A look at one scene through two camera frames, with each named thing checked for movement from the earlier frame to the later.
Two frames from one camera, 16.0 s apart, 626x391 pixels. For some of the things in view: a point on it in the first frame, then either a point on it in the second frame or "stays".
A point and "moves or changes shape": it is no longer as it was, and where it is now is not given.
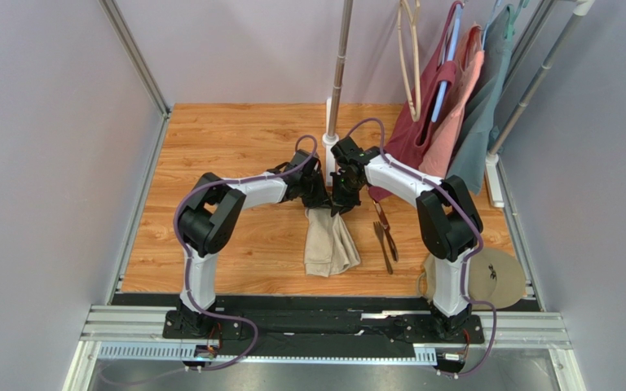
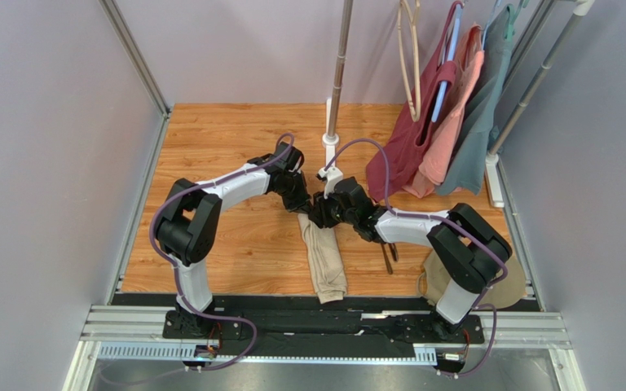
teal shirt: [469, 166] stays
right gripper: [345, 194] -> [325, 210]
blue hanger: [450, 54] stays
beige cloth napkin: [330, 248] moves or changes shape
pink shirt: [436, 158] stays
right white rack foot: [493, 180] stays
